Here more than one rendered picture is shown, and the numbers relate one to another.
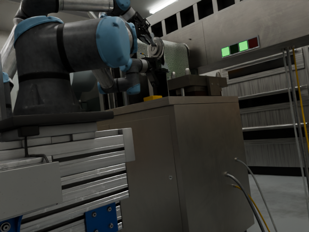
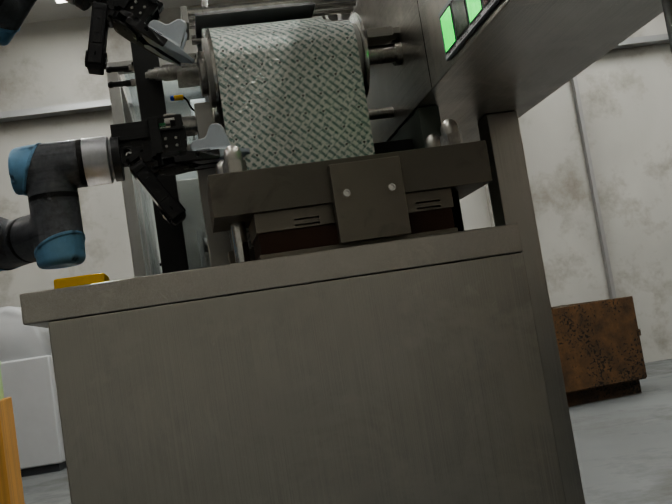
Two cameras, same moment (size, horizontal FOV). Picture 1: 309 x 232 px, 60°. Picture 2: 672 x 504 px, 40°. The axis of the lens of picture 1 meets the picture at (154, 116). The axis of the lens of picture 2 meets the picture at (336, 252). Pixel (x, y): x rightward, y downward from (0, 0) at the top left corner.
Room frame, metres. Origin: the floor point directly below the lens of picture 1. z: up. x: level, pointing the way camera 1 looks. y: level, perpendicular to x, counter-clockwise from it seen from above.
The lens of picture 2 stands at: (0.52, -1.07, 0.80)
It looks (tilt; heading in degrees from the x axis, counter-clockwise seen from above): 5 degrees up; 36
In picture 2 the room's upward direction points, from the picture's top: 9 degrees counter-clockwise
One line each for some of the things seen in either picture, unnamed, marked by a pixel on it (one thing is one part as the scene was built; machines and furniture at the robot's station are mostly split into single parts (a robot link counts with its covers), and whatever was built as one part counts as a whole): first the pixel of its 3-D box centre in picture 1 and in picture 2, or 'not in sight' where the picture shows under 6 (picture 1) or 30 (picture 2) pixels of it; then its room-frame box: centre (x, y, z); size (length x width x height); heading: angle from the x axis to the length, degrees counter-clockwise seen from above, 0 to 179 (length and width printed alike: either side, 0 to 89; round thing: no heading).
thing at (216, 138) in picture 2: (166, 67); (219, 141); (1.58, -0.10, 1.12); 0.09 x 0.03 x 0.06; 134
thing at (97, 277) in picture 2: (152, 98); (82, 285); (1.36, 0.00, 0.91); 0.07 x 0.07 x 0.02; 45
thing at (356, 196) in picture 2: (214, 86); (369, 199); (1.58, -0.37, 0.97); 0.10 x 0.03 x 0.11; 135
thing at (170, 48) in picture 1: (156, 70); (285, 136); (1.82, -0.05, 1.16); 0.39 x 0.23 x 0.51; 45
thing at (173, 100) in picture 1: (88, 122); (241, 311); (2.33, 0.59, 0.88); 2.52 x 0.66 x 0.04; 45
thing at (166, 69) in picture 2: not in sight; (160, 73); (1.76, 0.18, 1.34); 0.06 x 0.03 x 0.03; 135
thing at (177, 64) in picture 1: (177, 69); (299, 135); (1.69, -0.18, 1.11); 0.23 x 0.01 x 0.18; 135
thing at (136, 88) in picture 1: (129, 84); (51, 233); (1.41, 0.11, 1.01); 0.11 x 0.08 x 0.11; 88
